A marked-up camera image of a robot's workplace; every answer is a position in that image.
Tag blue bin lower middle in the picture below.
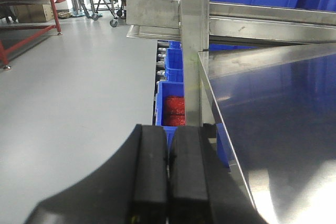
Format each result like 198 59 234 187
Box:
165 41 183 82

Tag stainless steel shelf rack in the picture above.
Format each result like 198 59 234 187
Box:
127 0 335 223

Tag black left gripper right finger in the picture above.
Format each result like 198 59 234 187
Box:
169 126 266 223

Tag cardboard box under table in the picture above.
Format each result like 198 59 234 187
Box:
13 4 54 23

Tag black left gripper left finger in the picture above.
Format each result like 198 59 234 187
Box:
25 124 167 223

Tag blue bin with red parts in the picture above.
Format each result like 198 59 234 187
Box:
155 81 185 149

